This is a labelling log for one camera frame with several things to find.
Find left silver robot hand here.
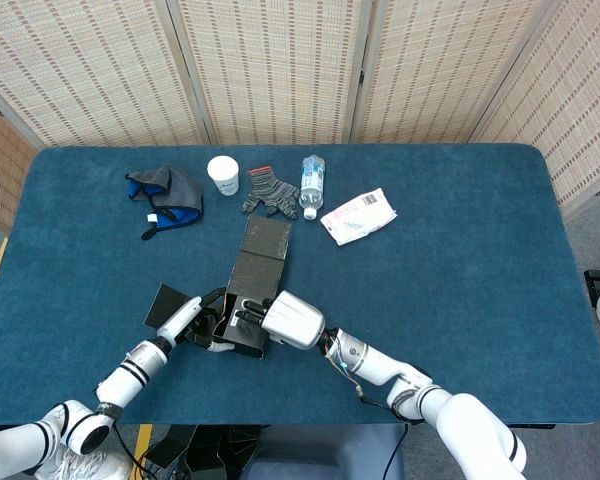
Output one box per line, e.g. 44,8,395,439
155,287,236,354

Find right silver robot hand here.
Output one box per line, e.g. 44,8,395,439
234,290,327,351

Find black foldable cardboard box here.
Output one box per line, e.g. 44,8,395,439
143,213,294,360

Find blue carpeted table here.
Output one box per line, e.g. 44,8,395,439
0,143,600,426

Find white plastic package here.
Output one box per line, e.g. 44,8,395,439
319,187,399,247

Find striped knit glove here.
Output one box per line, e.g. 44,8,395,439
241,166,301,221

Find grey and blue cloth bag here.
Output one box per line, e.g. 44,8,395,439
124,164,205,241

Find black cardboard sheet stack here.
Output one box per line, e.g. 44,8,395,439
143,424,266,480

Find clear plastic water bottle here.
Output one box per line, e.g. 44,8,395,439
298,154,327,221

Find blue grey padded seat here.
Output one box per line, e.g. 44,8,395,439
239,424,406,480

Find white paper cup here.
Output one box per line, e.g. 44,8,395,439
206,155,241,197

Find brown woven screen panel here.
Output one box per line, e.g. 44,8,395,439
0,92,40,234

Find beige woven screen panel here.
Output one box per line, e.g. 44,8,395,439
469,0,600,211
167,0,376,146
0,0,211,149
349,0,564,145

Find coloured wrist wire bundle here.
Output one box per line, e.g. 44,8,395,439
324,334,364,396

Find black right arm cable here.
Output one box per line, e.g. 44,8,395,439
352,379,411,480

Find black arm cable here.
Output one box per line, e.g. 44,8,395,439
110,424,149,480
352,379,411,480

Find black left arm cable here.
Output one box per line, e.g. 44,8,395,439
110,424,149,480

